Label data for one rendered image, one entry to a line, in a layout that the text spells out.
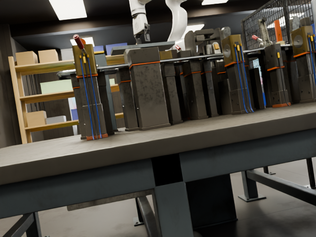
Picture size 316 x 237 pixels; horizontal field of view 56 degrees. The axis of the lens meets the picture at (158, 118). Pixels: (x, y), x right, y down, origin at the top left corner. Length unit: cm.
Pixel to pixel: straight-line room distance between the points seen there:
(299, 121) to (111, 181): 47
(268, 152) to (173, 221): 29
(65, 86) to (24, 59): 98
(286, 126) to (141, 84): 63
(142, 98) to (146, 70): 11
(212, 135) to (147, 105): 55
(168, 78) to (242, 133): 73
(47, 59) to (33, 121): 132
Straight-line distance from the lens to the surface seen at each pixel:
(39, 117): 665
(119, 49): 172
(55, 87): 663
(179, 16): 211
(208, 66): 151
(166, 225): 75
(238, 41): 138
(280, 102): 147
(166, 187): 73
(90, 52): 118
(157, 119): 121
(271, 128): 76
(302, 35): 155
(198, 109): 143
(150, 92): 121
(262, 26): 193
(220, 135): 71
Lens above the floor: 75
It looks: 1 degrees down
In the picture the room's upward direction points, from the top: 9 degrees counter-clockwise
